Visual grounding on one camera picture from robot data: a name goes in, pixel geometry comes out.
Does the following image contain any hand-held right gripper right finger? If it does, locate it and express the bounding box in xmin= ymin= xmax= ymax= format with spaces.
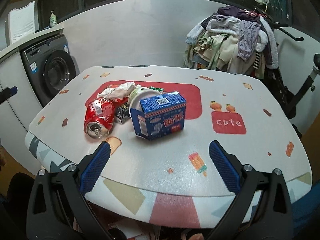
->
xmin=209 ymin=140 xmax=293 ymax=240

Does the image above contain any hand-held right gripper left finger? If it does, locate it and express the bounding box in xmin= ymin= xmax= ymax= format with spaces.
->
xmin=27 ymin=141 xmax=111 ymax=240

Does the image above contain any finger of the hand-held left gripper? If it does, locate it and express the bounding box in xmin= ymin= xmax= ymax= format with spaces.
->
xmin=0 ymin=86 xmax=18 ymax=103

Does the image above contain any crushed red can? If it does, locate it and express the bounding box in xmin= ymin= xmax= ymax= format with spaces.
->
xmin=84 ymin=97 xmax=116 ymax=138

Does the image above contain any small black carton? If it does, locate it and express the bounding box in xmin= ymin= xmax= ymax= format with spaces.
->
xmin=115 ymin=103 xmax=132 ymax=125

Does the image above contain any blue drink carton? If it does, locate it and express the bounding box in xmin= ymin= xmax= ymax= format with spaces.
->
xmin=130 ymin=92 xmax=187 ymax=140

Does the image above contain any white tissue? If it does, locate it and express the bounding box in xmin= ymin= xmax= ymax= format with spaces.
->
xmin=97 ymin=81 xmax=140 ymax=101

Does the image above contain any white paper cup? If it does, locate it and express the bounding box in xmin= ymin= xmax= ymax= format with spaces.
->
xmin=127 ymin=87 xmax=163 ymax=120

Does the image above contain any grey washing machine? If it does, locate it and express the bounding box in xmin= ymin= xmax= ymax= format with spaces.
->
xmin=20 ymin=34 xmax=78 ymax=107

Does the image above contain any printed tablecloth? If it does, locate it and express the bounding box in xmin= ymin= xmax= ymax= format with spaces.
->
xmin=24 ymin=65 xmax=312 ymax=228

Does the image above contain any white perforated basket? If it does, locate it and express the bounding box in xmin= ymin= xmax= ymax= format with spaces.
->
xmin=5 ymin=2 xmax=38 ymax=46

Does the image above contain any black exercise bike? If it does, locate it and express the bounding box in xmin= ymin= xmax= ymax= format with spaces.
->
xmin=252 ymin=5 xmax=320 ymax=130

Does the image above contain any pile of clothes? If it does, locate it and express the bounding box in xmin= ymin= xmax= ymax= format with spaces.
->
xmin=184 ymin=6 xmax=279 ymax=79

